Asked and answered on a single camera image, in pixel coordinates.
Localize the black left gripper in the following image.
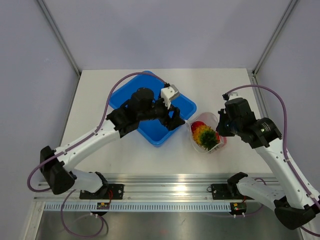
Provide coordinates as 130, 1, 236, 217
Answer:
138, 96, 185, 131

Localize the dark red toy pomegranate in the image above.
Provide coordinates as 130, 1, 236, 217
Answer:
191, 121, 205, 133

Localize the orange toy pineapple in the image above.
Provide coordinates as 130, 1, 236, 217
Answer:
191, 125, 220, 151

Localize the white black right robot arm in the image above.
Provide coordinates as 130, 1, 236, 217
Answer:
216, 96, 320, 230

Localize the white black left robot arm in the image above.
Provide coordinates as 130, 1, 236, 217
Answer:
40, 85, 185, 199

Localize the blue plastic tray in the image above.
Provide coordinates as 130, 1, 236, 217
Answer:
109, 74, 197, 147

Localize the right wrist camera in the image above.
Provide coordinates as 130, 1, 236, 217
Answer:
222, 92, 242, 101

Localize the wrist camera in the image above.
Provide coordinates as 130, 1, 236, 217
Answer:
160, 84, 180, 110
222, 92, 242, 101

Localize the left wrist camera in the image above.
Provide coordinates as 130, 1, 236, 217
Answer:
160, 84, 180, 110

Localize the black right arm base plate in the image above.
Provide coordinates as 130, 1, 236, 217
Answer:
206, 183, 253, 201

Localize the aluminium table edge rail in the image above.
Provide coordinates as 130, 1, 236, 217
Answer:
33, 174, 286, 202

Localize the white slotted cable duct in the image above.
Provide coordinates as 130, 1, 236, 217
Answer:
44, 202, 231, 213

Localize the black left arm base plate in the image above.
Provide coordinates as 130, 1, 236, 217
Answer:
79, 183, 125, 200

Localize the right aluminium frame post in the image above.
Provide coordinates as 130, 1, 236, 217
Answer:
252, 0, 300, 78

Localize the aluminium frame post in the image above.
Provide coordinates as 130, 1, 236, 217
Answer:
35, 0, 82, 79
252, 0, 300, 78

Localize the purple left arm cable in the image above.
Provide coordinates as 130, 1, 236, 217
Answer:
26, 71, 171, 237

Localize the left aluminium frame post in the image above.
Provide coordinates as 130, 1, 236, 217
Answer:
35, 0, 82, 79

